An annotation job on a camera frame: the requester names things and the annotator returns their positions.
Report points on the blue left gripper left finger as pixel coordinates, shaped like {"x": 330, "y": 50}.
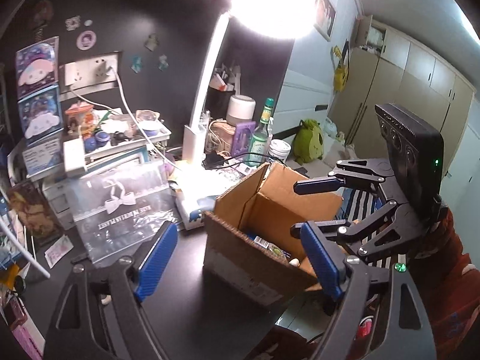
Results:
{"x": 151, "y": 259}

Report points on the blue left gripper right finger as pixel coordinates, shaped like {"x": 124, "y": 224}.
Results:
{"x": 326, "y": 259}

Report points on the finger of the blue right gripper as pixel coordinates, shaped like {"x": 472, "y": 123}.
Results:
{"x": 328, "y": 228}
{"x": 318, "y": 185}

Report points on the round clear lidded cup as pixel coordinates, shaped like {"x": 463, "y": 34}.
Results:
{"x": 278, "y": 252}

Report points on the white plush hair clip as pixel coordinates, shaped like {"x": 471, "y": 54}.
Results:
{"x": 294, "y": 262}

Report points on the red rectangular box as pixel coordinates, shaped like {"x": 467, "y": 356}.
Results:
{"x": 263, "y": 243}

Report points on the green frog plush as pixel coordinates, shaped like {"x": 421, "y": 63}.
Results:
{"x": 308, "y": 142}

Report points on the white tape dispenser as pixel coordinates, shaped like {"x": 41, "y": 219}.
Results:
{"x": 106, "y": 299}

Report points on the green glass bottle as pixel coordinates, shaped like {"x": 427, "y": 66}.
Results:
{"x": 258, "y": 141}

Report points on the clear plastic gift bag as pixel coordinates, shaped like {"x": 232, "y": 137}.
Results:
{"x": 120, "y": 207}

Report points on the brown cardboard box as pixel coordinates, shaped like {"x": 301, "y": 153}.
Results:
{"x": 249, "y": 245}

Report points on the purple small box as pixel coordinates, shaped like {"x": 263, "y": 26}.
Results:
{"x": 241, "y": 137}

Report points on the white tissue pack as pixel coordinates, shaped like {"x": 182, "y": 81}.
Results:
{"x": 191, "y": 209}

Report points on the small pink sachet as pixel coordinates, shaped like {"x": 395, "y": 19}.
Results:
{"x": 58, "y": 250}

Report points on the white round humidifier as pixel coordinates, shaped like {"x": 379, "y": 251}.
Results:
{"x": 241, "y": 109}

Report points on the yellow tote bag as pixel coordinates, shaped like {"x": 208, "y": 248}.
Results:
{"x": 341, "y": 72}

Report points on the white drawer organizer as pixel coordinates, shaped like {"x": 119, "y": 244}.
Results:
{"x": 53, "y": 184}

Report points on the anime picture card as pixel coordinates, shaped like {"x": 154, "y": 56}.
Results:
{"x": 33, "y": 210}

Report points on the beige wardrobe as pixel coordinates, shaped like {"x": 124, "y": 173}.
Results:
{"x": 388, "y": 66}

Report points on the white labelled box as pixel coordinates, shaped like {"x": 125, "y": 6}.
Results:
{"x": 43, "y": 156}

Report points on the white desk lamp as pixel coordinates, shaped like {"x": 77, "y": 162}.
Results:
{"x": 253, "y": 38}

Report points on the blue Cinnamoroll box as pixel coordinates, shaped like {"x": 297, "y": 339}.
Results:
{"x": 40, "y": 114}

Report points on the purple My Melody box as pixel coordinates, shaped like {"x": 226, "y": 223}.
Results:
{"x": 37, "y": 66}

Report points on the black depth camera box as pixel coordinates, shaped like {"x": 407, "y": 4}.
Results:
{"x": 415, "y": 152}

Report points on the white wire shelf rack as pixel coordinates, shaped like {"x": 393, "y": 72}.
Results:
{"x": 14, "y": 244}

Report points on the framed wall picture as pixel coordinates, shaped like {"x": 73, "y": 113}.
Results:
{"x": 325, "y": 18}

